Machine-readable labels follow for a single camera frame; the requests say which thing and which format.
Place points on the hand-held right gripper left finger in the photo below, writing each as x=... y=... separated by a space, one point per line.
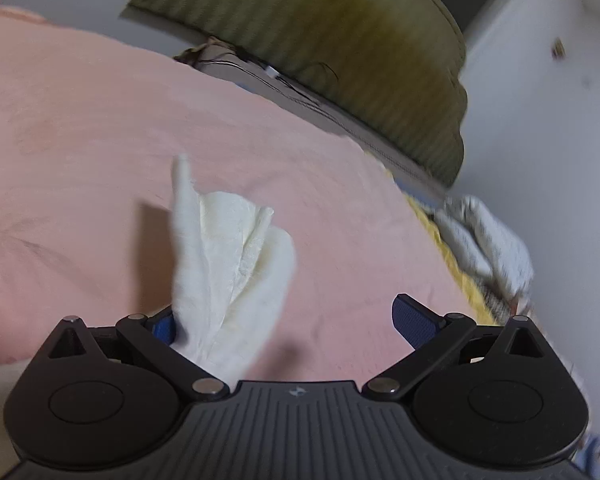
x=161 y=329

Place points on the small wall hook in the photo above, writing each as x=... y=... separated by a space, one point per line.
x=558 y=49

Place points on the white patterned cloth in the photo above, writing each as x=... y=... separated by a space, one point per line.
x=495 y=245

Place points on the olive green padded headboard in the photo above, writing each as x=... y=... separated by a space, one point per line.
x=330 y=35

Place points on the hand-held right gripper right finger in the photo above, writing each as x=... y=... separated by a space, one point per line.
x=414 y=321

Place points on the beige bed sheet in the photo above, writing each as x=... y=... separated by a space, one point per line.
x=300 y=102

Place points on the white charger plug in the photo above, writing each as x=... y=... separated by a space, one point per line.
x=270 y=71

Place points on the yellow blanket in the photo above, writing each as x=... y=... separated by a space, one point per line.
x=452 y=255

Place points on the pink blanket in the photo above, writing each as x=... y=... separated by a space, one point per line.
x=90 y=150

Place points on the white towel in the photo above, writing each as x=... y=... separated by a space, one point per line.
x=220 y=270

